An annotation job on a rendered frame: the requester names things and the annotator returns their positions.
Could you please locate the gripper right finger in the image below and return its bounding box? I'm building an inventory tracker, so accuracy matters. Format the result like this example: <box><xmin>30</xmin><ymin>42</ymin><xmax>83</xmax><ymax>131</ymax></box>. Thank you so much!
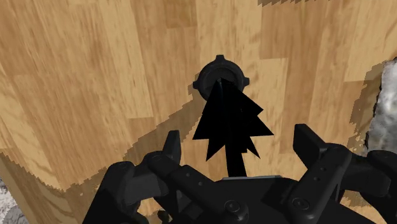
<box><xmin>284</xmin><ymin>123</ymin><xmax>397</xmax><ymax>224</ymax></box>

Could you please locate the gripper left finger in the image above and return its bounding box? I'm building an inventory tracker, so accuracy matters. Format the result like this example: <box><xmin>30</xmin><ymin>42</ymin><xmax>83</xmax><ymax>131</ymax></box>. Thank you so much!
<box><xmin>81</xmin><ymin>130</ymin><xmax>249</xmax><ymax>224</ymax></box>

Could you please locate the black spiky figure round base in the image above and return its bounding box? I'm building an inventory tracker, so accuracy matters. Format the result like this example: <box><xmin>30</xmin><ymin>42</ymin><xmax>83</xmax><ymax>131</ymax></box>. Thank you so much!
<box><xmin>192</xmin><ymin>54</ymin><xmax>274</xmax><ymax>178</ymax></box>

